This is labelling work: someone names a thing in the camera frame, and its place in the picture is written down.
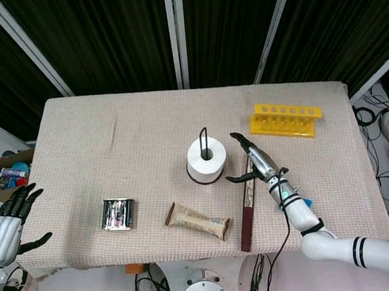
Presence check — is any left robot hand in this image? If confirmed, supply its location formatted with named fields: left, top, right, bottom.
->
left=0, top=181, right=56, bottom=267

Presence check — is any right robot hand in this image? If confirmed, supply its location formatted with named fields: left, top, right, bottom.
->
left=221, top=128, right=291, bottom=189

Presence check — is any white toilet paper roll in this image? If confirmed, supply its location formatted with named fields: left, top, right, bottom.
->
left=184, top=137, right=230, bottom=186

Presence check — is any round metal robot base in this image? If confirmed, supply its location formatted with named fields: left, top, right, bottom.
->
left=172, top=263, right=236, bottom=291

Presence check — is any yellow test tube rack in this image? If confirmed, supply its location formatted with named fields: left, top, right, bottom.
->
left=247, top=98, right=326, bottom=144

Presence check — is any cardboard box with items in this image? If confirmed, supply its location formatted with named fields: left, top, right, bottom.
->
left=0, top=148, right=39, bottom=199

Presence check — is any blue snack packet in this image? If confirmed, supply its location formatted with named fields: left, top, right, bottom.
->
left=276, top=198, right=314, bottom=212

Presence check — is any beige snack bar wrapper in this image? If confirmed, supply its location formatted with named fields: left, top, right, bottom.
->
left=162, top=197, right=233, bottom=247

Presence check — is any beige woven table cloth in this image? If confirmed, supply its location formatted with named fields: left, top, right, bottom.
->
left=2, top=69, right=389, bottom=277

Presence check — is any silver battery pack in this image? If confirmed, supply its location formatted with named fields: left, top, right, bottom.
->
left=99, top=196, right=138, bottom=233

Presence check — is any orange object under table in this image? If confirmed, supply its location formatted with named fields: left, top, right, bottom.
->
left=124, top=263, right=145, bottom=275

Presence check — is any folded fan with maroon handle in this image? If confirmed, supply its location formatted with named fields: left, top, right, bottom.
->
left=232, top=155, right=261, bottom=253

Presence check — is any black wire paper holder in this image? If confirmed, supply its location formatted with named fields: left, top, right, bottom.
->
left=182, top=125, right=227, bottom=188

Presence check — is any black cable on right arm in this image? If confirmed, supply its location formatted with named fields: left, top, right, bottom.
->
left=251, top=167, right=331, bottom=291

